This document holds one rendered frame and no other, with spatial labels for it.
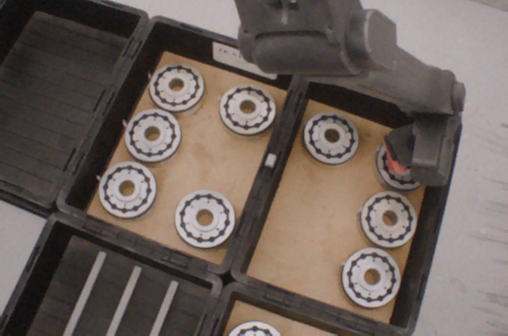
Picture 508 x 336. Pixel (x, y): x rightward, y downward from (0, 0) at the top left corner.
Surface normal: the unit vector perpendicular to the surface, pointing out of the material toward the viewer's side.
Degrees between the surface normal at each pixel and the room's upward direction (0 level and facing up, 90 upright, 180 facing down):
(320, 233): 0
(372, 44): 59
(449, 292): 0
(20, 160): 0
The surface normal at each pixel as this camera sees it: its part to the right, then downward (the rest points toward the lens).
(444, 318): 0.04, -0.37
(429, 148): -0.47, -0.40
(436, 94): 0.70, 0.11
